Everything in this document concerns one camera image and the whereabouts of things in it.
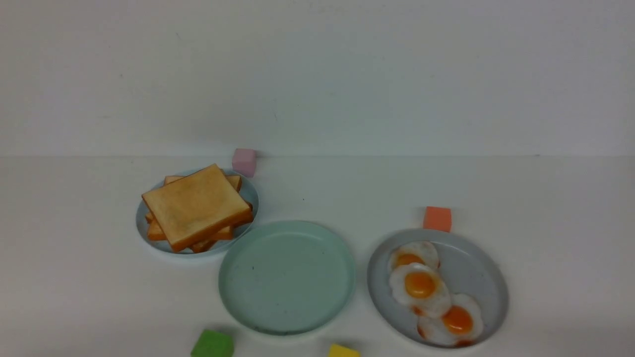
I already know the pink foam cube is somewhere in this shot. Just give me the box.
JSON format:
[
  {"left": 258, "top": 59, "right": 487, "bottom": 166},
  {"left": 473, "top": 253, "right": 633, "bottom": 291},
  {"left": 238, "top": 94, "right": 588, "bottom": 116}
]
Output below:
[{"left": 232, "top": 148, "right": 257, "bottom": 177}]

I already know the green foam cube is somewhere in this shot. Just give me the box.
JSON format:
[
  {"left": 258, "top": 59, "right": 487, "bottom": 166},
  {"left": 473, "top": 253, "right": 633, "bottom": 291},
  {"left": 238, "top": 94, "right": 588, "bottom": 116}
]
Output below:
[{"left": 190, "top": 329, "right": 235, "bottom": 357}]

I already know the orange foam cube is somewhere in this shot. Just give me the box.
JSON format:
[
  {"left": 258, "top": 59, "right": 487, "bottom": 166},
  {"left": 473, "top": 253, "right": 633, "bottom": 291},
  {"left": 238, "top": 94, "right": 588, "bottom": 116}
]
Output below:
[{"left": 423, "top": 206, "right": 453, "bottom": 233}]

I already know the yellow foam cube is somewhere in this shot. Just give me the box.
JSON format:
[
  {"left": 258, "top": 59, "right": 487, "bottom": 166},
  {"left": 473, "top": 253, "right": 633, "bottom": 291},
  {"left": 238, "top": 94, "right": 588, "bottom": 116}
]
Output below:
[{"left": 327, "top": 344, "right": 361, "bottom": 357}]

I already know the mint green centre plate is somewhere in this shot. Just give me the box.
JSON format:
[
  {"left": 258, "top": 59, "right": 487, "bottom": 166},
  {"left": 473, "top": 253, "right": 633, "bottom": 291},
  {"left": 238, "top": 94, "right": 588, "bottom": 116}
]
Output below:
[{"left": 218, "top": 221, "right": 356, "bottom": 337}]

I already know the toast slice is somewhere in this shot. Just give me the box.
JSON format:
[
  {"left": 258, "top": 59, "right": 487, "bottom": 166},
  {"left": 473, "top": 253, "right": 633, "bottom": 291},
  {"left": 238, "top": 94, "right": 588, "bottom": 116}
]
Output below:
[
  {"left": 141, "top": 164, "right": 251, "bottom": 252},
  {"left": 145, "top": 202, "right": 256, "bottom": 245},
  {"left": 163, "top": 175, "right": 242, "bottom": 191},
  {"left": 189, "top": 239, "right": 217, "bottom": 254}
]

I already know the light blue bread plate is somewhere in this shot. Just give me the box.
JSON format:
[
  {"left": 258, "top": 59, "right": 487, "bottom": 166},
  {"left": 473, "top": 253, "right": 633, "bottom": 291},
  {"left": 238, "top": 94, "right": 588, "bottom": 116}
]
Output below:
[{"left": 136, "top": 169, "right": 260, "bottom": 258}]

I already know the grey egg plate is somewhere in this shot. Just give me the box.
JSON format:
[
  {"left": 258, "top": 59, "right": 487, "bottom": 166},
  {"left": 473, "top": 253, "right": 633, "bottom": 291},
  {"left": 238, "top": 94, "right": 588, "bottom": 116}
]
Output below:
[{"left": 367, "top": 229, "right": 509, "bottom": 351}]

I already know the fried egg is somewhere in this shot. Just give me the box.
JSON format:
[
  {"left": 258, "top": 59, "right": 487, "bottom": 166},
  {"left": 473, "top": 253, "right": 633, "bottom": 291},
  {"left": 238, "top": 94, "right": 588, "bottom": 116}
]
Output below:
[
  {"left": 387, "top": 241, "right": 441, "bottom": 272},
  {"left": 388, "top": 263, "right": 452, "bottom": 318},
  {"left": 417, "top": 293, "right": 485, "bottom": 348}
]

